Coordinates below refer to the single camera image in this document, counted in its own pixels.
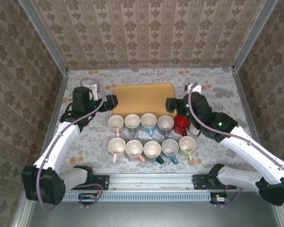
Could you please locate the red mug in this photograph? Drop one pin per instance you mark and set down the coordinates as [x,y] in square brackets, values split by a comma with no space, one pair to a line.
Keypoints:
[181,123]

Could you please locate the floral tablecloth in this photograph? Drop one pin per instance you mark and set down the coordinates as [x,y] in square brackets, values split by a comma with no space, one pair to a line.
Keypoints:
[227,80]

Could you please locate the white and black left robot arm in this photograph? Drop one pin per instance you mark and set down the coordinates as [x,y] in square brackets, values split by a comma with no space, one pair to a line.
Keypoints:
[61,142]

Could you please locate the yellow plastic tray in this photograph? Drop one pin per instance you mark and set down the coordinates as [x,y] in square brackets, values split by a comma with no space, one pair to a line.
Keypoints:
[142,99]

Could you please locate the light pink mug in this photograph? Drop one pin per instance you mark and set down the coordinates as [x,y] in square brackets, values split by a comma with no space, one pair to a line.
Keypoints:
[116,121]

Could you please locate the aluminium front rail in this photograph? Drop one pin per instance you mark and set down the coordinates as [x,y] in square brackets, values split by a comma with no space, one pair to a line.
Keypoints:
[151,180]

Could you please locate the aluminium side rail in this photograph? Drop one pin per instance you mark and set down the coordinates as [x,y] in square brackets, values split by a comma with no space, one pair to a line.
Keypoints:
[54,116]
[246,106]

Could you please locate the teal blue mug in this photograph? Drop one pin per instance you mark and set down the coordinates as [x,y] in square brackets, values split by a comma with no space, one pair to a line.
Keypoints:
[170,146]

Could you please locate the salmon pink mug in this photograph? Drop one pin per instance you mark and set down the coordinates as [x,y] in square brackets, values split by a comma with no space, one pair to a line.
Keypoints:
[134,147]

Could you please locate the small connector board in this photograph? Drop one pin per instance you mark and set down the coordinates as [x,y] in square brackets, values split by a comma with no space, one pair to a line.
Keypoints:
[87,196]
[219,199]

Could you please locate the cream white mug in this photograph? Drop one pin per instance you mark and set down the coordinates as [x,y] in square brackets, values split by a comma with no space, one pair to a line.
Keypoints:
[117,145]

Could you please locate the dark green mug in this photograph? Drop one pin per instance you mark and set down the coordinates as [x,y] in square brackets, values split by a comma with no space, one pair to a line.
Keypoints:
[152,149]

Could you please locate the aluminium corner post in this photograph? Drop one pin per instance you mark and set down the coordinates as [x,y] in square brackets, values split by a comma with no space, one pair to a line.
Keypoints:
[45,37]
[253,35]

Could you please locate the light blue mug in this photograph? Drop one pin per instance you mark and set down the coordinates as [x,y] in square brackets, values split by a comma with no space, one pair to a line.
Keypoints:
[148,120]

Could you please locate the lavender mug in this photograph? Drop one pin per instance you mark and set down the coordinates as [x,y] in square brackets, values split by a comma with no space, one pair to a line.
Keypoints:
[165,121]

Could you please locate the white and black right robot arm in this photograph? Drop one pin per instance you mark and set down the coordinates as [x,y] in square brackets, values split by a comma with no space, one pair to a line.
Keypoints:
[251,151]

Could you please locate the aluminium back rail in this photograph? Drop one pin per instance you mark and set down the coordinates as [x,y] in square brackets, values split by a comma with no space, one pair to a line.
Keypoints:
[156,68]

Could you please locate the light green mug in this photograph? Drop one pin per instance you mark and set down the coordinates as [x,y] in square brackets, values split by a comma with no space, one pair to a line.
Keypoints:
[187,144]

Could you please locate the grey mug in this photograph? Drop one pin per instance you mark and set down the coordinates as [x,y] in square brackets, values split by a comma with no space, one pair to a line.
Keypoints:
[132,120]

